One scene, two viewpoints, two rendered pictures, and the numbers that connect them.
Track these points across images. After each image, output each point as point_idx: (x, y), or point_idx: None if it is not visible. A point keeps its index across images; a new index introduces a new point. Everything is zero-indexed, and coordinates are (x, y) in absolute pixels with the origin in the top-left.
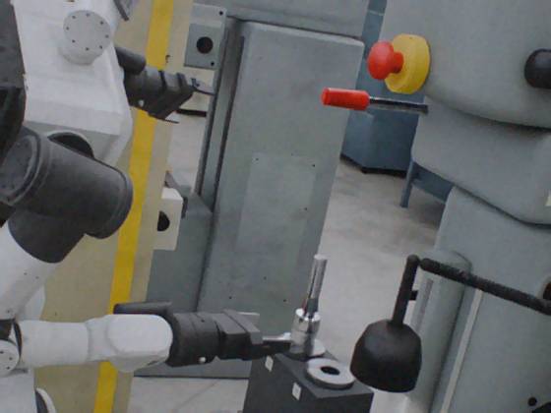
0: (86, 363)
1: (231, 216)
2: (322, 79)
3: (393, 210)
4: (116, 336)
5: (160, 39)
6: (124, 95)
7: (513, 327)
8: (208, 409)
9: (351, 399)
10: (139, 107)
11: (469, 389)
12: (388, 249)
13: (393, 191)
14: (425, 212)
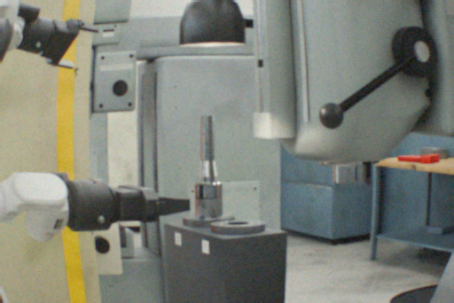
0: (4, 218)
1: None
2: (243, 97)
3: (363, 265)
4: (20, 187)
5: (69, 56)
6: None
7: (332, 10)
8: None
9: (262, 240)
10: (37, 50)
11: (318, 81)
12: (360, 291)
13: (362, 252)
14: (392, 259)
